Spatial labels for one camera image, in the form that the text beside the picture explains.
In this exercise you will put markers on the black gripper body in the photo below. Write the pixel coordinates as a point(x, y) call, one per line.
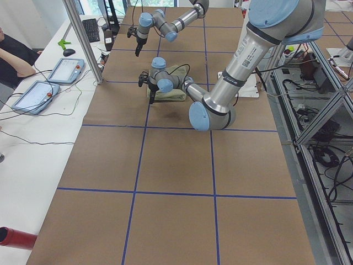
point(152, 88)
point(140, 41)

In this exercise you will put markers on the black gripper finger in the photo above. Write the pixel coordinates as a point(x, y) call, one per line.
point(152, 97)
point(138, 50)

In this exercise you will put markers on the olive green long-sleeve shirt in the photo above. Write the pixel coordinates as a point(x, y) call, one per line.
point(171, 91)

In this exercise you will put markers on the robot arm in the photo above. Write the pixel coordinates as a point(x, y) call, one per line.
point(270, 23)
point(167, 30)

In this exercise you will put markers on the black keyboard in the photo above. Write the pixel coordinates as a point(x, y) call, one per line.
point(91, 29)

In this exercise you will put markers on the black computer mouse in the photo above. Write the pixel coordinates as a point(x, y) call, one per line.
point(68, 52)

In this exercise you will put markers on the green plastic tool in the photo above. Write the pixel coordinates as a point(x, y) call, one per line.
point(62, 43)

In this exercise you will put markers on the far blue teach pendant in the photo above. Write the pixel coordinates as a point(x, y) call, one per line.
point(66, 71)

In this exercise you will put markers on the blue teach pendant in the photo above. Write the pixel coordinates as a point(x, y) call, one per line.
point(36, 98)
point(66, 71)

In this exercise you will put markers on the near blue teach pendant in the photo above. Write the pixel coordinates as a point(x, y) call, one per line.
point(36, 98)

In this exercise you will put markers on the seated person in black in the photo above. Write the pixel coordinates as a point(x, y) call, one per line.
point(17, 61)

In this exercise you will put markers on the red cylinder bottle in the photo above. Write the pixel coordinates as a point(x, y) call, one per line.
point(17, 239)

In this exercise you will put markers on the aluminium frame pillar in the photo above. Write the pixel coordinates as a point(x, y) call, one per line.
point(76, 22)

